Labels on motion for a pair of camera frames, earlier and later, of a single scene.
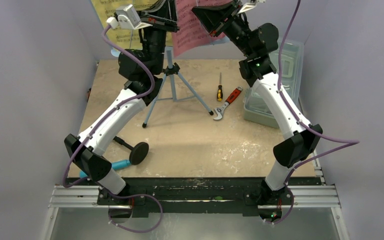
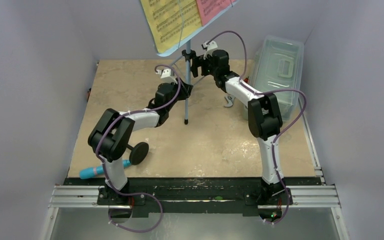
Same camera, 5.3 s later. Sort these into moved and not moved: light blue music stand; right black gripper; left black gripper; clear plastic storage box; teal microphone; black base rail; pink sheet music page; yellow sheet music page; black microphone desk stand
Moved: yellow sheet music page; light blue music stand; right black gripper; pink sheet music page; left black gripper
Not moved: teal microphone; black microphone desk stand; clear plastic storage box; black base rail
